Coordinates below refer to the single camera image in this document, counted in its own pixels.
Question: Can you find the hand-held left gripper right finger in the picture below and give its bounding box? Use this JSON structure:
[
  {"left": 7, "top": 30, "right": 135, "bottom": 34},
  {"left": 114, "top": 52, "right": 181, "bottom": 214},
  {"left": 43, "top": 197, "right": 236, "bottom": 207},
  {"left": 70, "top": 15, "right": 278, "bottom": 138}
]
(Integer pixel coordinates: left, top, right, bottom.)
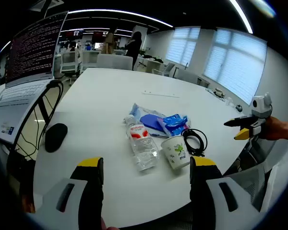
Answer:
[{"left": 189, "top": 156, "right": 264, "bottom": 230}]

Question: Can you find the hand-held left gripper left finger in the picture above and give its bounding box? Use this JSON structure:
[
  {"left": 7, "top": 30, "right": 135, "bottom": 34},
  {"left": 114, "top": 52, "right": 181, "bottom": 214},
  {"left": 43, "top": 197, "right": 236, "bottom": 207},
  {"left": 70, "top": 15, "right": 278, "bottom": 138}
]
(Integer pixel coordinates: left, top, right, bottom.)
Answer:
[{"left": 35, "top": 157, "right": 105, "bottom": 230}]

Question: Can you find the black cable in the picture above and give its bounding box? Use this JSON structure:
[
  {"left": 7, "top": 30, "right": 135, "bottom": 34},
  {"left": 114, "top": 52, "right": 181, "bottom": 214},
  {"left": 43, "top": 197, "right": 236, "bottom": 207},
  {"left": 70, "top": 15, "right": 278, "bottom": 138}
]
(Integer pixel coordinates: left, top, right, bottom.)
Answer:
[{"left": 181, "top": 128, "right": 208, "bottom": 158}]

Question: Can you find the white printed paper cup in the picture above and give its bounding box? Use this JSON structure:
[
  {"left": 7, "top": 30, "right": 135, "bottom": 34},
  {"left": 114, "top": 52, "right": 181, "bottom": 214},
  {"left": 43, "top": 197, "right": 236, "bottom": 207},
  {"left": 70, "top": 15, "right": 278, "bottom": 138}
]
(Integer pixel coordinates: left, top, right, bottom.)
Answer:
[{"left": 160, "top": 135, "right": 192, "bottom": 171}]

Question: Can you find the blue tissue pack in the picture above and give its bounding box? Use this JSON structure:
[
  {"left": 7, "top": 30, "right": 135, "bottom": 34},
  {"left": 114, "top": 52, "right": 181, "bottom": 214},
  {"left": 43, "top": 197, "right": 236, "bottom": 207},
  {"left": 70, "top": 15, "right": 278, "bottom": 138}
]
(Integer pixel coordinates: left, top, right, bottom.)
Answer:
[{"left": 157, "top": 114, "right": 192, "bottom": 138}]

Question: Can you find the clear bag with blue item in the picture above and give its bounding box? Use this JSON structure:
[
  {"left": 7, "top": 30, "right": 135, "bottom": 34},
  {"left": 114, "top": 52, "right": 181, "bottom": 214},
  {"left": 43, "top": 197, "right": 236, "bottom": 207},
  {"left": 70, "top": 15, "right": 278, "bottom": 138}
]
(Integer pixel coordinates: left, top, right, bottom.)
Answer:
[{"left": 129, "top": 103, "right": 170, "bottom": 138}]

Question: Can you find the clear plastic water bottle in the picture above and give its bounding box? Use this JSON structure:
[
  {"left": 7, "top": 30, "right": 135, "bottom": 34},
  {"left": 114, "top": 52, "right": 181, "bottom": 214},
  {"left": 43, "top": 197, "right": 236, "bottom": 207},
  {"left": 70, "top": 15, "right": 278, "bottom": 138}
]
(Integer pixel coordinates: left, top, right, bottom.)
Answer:
[{"left": 124, "top": 114, "right": 159, "bottom": 172}]

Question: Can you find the person's right hand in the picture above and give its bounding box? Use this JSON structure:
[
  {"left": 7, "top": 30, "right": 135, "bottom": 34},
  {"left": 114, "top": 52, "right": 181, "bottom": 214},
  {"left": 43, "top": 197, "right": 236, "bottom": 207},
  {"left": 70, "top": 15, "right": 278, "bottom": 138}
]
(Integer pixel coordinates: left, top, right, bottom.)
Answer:
[{"left": 260, "top": 116, "right": 287, "bottom": 142}]

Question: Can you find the grey mesh chair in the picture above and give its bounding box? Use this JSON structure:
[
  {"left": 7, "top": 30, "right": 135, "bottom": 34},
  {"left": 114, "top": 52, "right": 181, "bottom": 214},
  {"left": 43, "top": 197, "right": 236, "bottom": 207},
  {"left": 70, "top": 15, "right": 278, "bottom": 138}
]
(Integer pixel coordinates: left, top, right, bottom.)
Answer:
[{"left": 224, "top": 138, "right": 278, "bottom": 213}]

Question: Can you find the window with blinds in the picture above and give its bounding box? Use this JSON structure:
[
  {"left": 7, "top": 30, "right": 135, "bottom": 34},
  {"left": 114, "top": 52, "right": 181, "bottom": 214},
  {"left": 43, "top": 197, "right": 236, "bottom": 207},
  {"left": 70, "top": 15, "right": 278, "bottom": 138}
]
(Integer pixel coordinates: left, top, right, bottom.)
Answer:
[
  {"left": 203, "top": 28, "right": 267, "bottom": 105},
  {"left": 165, "top": 26, "right": 201, "bottom": 66}
]

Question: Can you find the white striped jacket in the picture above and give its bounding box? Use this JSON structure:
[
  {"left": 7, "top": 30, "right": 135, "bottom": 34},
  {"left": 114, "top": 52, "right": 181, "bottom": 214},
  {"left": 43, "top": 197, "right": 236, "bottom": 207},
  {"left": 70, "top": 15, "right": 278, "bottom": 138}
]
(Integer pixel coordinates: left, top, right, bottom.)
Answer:
[{"left": 264, "top": 153, "right": 288, "bottom": 214}]

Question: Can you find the white office chair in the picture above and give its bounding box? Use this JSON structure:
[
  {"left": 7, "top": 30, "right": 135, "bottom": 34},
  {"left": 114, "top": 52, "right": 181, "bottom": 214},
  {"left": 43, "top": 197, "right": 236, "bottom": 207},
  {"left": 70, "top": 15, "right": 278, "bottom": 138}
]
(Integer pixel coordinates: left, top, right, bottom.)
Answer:
[
  {"left": 96, "top": 54, "right": 134, "bottom": 70},
  {"left": 176, "top": 68, "right": 200, "bottom": 84},
  {"left": 60, "top": 51, "right": 80, "bottom": 83}
]

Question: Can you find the black computer mouse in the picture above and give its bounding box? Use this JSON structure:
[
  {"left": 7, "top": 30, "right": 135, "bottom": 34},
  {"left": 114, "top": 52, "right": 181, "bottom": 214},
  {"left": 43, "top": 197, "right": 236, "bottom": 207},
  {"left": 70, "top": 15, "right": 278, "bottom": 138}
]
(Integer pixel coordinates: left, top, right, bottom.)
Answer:
[{"left": 45, "top": 123, "right": 68, "bottom": 153}]

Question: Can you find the ceiling light strip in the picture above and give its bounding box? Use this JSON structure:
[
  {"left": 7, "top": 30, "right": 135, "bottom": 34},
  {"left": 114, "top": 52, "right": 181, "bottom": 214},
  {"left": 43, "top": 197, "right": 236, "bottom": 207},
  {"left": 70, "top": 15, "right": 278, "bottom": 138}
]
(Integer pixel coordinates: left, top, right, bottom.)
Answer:
[
  {"left": 230, "top": 0, "right": 254, "bottom": 34},
  {"left": 68, "top": 9, "right": 175, "bottom": 27}
]

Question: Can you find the black laptop stand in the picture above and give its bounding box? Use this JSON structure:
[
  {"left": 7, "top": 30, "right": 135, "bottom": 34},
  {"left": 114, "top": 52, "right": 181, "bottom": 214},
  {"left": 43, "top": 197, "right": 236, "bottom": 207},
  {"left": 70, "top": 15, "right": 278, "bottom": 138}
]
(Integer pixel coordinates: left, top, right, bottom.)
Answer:
[{"left": 13, "top": 80, "right": 64, "bottom": 156}]

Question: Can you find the white table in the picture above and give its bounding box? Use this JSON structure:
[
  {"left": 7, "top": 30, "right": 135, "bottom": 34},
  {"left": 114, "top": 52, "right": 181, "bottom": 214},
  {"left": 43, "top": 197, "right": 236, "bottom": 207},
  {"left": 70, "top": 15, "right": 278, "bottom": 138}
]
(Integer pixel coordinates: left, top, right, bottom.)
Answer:
[{"left": 35, "top": 67, "right": 247, "bottom": 228}]

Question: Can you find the silver laptop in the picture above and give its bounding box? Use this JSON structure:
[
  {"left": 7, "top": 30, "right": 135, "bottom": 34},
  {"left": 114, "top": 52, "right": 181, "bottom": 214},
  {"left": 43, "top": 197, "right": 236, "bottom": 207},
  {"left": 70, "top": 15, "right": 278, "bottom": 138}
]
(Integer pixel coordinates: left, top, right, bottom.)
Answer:
[{"left": 0, "top": 11, "right": 69, "bottom": 146}]

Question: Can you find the white device with cables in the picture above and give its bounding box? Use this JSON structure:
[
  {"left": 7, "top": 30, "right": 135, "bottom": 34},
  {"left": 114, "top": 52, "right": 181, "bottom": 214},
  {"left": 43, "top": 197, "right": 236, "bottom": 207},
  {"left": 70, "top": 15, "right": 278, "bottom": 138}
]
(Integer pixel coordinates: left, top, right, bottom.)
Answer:
[{"left": 206, "top": 87, "right": 228, "bottom": 98}]

